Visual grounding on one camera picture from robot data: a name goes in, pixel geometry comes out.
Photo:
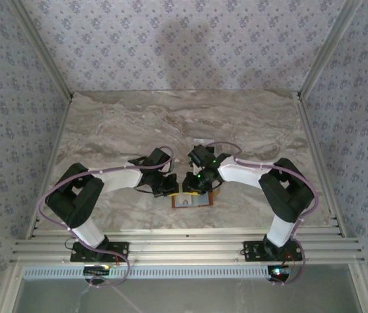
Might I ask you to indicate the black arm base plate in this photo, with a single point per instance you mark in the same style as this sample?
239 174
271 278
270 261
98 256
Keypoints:
118 249
252 251

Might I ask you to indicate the aluminium table side rail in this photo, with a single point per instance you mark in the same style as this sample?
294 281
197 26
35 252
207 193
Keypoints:
49 166
317 156

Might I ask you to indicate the grey credit card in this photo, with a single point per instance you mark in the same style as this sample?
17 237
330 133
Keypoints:
203 141

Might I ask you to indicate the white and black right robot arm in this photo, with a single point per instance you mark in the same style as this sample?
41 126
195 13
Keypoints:
242 171

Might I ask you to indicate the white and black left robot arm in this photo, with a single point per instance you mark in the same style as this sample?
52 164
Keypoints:
121 177

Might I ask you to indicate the aluminium lower frame leg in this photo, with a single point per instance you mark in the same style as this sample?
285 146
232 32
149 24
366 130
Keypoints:
9 290
362 290

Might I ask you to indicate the small control circuit board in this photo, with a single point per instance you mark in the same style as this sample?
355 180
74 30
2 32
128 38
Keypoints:
279 272
97 270

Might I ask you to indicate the brown leather card holder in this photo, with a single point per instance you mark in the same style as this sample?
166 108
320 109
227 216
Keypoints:
200 202

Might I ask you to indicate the pinkish white credit card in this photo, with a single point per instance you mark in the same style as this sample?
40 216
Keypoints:
179 202

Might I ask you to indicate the aluminium cross rail beam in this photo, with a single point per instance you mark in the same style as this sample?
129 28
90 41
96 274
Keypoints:
183 247

